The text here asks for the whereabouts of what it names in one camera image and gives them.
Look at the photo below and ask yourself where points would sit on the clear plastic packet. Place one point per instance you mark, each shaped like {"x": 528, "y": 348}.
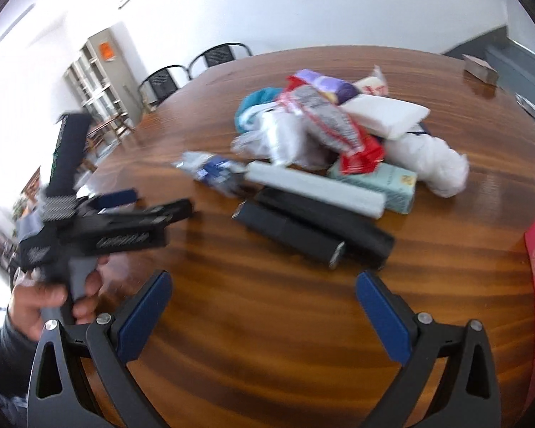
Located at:
{"x": 249, "y": 145}
{"x": 283, "y": 136}

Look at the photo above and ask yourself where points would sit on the black cylinder with silver end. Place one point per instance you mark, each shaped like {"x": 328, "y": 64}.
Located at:
{"x": 285, "y": 232}

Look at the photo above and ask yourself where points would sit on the pink-topped paper block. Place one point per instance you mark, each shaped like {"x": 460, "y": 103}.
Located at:
{"x": 479, "y": 69}

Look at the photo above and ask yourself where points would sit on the white tissue pack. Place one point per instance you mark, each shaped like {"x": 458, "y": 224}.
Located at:
{"x": 383, "y": 116}

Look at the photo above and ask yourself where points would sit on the teal towel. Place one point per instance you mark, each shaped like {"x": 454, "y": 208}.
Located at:
{"x": 254, "y": 105}

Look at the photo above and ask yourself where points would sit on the person's left hand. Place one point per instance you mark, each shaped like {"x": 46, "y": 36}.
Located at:
{"x": 35, "y": 307}

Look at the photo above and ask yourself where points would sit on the grey metal cabinet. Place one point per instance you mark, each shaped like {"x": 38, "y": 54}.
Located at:
{"x": 111, "y": 67}

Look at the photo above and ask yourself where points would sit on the wooden desktop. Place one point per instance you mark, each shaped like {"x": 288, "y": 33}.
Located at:
{"x": 258, "y": 321}

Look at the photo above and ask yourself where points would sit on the foil tray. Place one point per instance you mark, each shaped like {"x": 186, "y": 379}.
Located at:
{"x": 528, "y": 106}

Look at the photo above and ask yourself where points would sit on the purple bag roll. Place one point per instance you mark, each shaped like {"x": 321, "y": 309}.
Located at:
{"x": 330, "y": 84}

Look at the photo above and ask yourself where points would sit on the white fluffy bundle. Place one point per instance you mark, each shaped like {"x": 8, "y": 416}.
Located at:
{"x": 432, "y": 165}

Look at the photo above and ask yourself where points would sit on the pale green box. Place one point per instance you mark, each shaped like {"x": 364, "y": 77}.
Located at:
{"x": 383, "y": 185}

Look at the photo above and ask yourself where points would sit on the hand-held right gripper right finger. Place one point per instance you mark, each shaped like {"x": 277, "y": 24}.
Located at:
{"x": 383, "y": 316}

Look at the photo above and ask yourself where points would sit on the person's left forearm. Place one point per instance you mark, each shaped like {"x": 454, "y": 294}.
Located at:
{"x": 4, "y": 356}

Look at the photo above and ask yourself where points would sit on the wooden chair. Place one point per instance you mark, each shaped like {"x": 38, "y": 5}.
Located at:
{"x": 111, "y": 131}

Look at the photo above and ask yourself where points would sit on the red snack packet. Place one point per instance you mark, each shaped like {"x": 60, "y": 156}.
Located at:
{"x": 334, "y": 125}

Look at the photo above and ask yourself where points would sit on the long black tube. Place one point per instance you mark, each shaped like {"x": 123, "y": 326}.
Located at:
{"x": 365, "y": 236}

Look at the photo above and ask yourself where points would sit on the small white packet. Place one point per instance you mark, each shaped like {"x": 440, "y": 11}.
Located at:
{"x": 372, "y": 81}

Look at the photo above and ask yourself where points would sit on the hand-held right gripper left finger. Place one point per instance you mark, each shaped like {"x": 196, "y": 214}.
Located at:
{"x": 147, "y": 316}

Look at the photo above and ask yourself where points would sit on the black metal chair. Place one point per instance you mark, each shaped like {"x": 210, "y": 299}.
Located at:
{"x": 162, "y": 84}
{"x": 220, "y": 55}

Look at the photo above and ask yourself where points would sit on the white tube with beige cap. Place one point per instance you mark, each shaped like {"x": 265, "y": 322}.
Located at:
{"x": 312, "y": 189}

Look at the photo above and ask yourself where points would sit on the blue label clear packet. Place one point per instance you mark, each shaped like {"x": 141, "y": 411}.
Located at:
{"x": 214, "y": 171}

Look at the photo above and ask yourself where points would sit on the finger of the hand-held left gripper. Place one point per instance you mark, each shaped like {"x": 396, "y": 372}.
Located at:
{"x": 120, "y": 197}
{"x": 160, "y": 214}

